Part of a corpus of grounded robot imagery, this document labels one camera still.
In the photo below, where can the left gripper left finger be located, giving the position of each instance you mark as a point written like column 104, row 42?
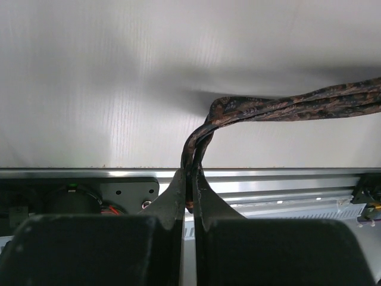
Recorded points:
column 142, row 249

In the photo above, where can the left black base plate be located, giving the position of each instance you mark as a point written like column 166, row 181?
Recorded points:
column 89, row 196

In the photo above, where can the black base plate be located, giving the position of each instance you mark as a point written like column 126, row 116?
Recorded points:
column 367, row 192
column 89, row 196

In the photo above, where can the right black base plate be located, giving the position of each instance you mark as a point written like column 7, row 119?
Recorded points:
column 367, row 192

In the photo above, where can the dark brown patterned tie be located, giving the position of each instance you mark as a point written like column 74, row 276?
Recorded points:
column 332, row 102

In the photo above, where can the aluminium mounting rail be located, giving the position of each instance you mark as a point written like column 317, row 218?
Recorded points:
column 254, row 192

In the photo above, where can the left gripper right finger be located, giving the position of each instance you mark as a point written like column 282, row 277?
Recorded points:
column 234, row 250

